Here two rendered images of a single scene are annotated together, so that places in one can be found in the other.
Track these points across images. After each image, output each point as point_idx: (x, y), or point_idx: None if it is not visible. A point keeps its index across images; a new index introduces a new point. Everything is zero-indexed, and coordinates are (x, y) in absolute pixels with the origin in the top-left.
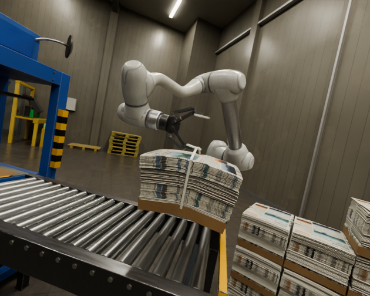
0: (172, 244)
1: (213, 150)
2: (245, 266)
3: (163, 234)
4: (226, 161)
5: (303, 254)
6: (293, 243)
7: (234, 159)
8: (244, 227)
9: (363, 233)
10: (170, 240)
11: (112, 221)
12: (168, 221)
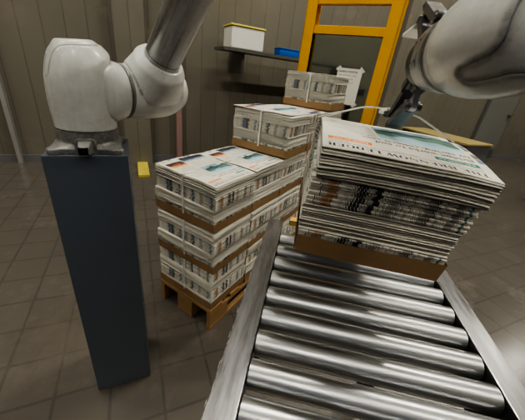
0: (372, 276)
1: (99, 78)
2: (225, 247)
3: (352, 287)
4: (149, 105)
5: (261, 187)
6: (256, 182)
7: (173, 95)
8: (220, 205)
9: (287, 138)
10: (357, 280)
11: (376, 389)
12: (297, 279)
